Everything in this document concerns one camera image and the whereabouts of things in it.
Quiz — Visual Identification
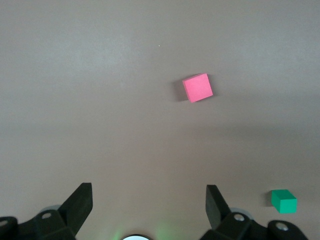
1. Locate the pink foam cube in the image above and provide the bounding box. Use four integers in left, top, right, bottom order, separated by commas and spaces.
181, 72, 214, 104

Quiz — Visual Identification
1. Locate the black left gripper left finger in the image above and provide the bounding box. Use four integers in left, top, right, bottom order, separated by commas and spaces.
0, 182, 94, 240

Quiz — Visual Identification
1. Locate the brown table cover mat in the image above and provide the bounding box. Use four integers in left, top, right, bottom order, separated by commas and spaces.
0, 0, 320, 240

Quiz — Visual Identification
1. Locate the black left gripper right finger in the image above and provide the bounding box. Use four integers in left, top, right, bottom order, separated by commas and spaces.
199, 184, 310, 240

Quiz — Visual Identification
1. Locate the green foam cube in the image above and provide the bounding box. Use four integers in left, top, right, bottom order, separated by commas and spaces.
271, 189, 298, 215

